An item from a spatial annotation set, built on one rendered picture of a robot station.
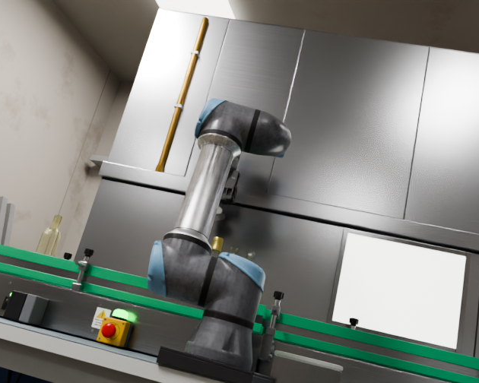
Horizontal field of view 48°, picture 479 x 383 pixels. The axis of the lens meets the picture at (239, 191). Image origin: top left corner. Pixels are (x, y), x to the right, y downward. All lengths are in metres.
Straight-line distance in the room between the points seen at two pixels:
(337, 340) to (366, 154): 0.72
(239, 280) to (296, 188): 0.86
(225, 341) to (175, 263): 0.20
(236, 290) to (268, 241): 0.74
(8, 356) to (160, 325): 0.44
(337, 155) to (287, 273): 0.49
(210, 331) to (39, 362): 0.41
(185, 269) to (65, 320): 0.62
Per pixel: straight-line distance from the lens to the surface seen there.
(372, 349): 1.70
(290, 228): 1.91
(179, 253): 1.19
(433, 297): 1.92
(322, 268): 1.88
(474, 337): 1.97
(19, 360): 1.38
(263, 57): 2.24
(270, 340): 1.57
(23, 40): 5.06
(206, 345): 1.16
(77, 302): 1.70
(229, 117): 1.36
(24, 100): 5.06
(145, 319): 1.63
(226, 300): 1.17
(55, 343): 1.28
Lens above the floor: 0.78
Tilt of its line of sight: 18 degrees up
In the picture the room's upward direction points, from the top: 14 degrees clockwise
